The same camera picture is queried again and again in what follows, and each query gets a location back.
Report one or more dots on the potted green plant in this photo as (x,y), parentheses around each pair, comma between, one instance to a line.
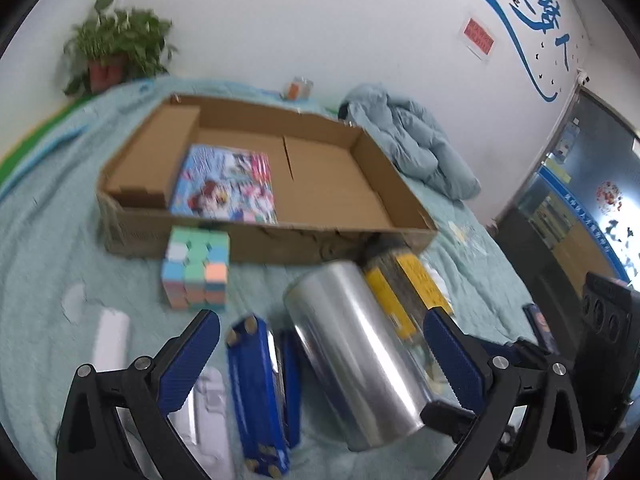
(125,35)

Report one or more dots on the colourful cartoon book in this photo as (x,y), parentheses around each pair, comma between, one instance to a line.
(225,185)

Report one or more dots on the yellow label jar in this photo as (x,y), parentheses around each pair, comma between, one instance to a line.
(400,290)

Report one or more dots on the glass door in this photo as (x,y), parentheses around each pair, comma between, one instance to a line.
(575,200)

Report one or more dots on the red wall sign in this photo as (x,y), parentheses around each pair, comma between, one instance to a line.
(477,35)

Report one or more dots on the white security camera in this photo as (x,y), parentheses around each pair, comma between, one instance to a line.
(582,77)

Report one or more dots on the blue wall decal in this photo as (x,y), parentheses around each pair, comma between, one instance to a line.
(505,15)

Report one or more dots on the light blue crumpled jacket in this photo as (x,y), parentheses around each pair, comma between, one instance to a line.
(410,135)

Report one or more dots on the teal bed blanket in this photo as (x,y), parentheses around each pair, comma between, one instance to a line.
(50,210)

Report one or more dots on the pastel puzzle cube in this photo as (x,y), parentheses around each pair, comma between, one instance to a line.
(195,270)

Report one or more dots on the blue stapler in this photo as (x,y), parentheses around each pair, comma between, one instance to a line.
(252,385)

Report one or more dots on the silver metal can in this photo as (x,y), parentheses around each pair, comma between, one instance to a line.
(360,355)

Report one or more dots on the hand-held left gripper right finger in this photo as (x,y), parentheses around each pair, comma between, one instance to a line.
(452,355)

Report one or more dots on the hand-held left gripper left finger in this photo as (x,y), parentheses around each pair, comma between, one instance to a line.
(192,360)

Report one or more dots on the small orange clear container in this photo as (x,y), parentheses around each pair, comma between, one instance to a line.
(297,88)

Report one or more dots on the dark phone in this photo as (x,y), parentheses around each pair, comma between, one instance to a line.
(540,327)

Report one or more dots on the brown cardboard box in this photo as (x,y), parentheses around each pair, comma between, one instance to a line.
(325,180)

